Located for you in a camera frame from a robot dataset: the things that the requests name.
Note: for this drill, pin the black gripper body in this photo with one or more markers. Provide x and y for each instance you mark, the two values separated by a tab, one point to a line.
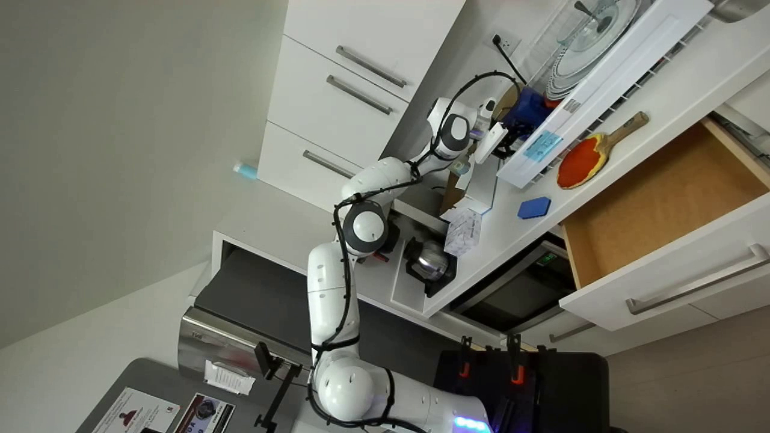
507	138

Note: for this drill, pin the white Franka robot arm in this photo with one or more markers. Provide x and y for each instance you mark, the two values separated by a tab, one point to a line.
337	297

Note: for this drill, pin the blue container tan lid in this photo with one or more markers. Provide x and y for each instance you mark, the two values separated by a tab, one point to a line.
531	110

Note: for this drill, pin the red bowl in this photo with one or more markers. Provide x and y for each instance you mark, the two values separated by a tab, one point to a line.
554	101

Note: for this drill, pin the blue sponge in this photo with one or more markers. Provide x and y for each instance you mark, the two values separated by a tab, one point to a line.
535	208

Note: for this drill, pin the white drain board blue label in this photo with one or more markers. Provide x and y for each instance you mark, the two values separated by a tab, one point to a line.
592	96

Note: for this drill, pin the printed paper sheet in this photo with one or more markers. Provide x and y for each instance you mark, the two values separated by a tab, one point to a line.
462	231

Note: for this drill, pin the steel black coffee machine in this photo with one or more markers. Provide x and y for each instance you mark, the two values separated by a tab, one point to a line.
429	260

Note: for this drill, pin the black built-in appliance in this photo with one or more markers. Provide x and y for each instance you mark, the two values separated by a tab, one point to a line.
514	292

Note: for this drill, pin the open wooden drawer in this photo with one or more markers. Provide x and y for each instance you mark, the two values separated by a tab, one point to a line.
659	208

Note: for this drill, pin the large white cabinet door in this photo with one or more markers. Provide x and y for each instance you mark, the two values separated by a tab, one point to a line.
296	165

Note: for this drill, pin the teal small object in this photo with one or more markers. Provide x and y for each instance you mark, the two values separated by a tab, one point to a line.
247	168

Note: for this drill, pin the steel sink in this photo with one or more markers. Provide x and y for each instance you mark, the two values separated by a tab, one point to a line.
738	7

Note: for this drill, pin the grey table with labels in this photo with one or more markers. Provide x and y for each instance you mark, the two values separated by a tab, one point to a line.
146	399

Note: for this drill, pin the white wall outlet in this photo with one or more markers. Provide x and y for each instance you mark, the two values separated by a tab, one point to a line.
505	44

